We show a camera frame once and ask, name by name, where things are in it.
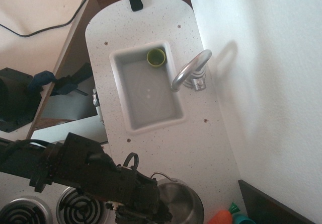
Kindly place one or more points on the blue black clamp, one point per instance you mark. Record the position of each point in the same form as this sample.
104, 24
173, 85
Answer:
64, 85

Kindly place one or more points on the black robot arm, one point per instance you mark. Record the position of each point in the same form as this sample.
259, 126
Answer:
81, 163

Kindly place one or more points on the black stove burner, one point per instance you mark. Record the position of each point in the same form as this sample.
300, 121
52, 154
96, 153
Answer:
73, 207
26, 209

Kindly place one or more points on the green plastic cup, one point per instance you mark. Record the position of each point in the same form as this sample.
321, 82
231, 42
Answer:
156, 57

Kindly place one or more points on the orange toy carrot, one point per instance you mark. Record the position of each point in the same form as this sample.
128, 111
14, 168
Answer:
225, 216

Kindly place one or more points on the teal plastic cup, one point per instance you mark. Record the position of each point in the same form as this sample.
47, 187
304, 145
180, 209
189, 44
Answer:
242, 219

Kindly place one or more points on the left black stove burner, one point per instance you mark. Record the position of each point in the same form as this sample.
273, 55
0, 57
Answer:
26, 209

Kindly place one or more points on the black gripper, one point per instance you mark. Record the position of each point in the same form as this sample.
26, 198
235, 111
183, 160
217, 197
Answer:
134, 197

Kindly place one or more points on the white toy sink basin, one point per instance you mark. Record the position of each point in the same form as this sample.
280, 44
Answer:
145, 94

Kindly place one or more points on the right black stove burner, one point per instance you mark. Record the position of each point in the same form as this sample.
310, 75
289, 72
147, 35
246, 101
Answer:
73, 207

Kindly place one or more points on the black equipment base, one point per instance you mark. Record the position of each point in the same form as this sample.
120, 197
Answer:
19, 104

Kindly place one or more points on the silver metal pot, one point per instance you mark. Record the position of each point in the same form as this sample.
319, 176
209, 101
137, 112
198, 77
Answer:
182, 201

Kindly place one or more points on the silver cabinet knob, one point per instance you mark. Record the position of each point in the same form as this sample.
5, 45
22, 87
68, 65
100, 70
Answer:
96, 103

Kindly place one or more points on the black backsplash panel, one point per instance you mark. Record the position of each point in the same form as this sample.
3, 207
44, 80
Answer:
262, 208

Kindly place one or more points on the silver toy faucet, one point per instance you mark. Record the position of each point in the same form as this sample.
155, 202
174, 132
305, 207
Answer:
192, 75

